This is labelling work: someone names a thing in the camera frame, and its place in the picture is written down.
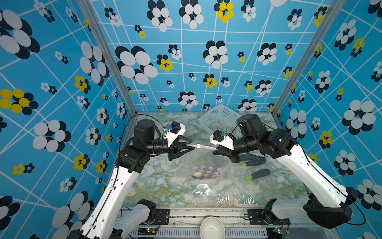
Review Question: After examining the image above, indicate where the dark purple eggplant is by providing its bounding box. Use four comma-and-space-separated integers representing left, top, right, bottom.
241, 158, 267, 167

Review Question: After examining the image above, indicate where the white bowl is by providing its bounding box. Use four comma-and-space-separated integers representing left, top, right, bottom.
200, 217, 226, 239

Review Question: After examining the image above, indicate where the eggplant with green stem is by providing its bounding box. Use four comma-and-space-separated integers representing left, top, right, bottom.
245, 169, 271, 181

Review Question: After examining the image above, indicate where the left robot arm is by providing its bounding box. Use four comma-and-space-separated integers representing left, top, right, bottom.
68, 119, 195, 239

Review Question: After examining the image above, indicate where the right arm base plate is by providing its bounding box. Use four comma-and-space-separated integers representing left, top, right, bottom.
247, 209, 290, 226

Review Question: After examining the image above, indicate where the clear pink-dotted zip bag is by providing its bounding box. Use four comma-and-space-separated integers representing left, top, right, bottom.
235, 154, 298, 205

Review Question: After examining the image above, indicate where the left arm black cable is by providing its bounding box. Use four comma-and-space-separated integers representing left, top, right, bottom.
114, 113, 166, 168

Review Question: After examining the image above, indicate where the white plastic basket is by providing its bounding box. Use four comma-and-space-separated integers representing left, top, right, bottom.
199, 105, 241, 134

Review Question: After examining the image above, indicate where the aluminium front rail frame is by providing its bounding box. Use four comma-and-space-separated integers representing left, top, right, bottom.
80, 207, 341, 239

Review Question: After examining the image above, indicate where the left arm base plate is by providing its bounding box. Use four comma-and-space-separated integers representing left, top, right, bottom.
140, 208, 170, 226

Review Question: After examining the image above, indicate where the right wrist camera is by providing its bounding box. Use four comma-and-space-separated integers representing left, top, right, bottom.
210, 130, 234, 150

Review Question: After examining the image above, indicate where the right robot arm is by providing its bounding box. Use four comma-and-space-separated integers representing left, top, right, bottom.
210, 114, 358, 229

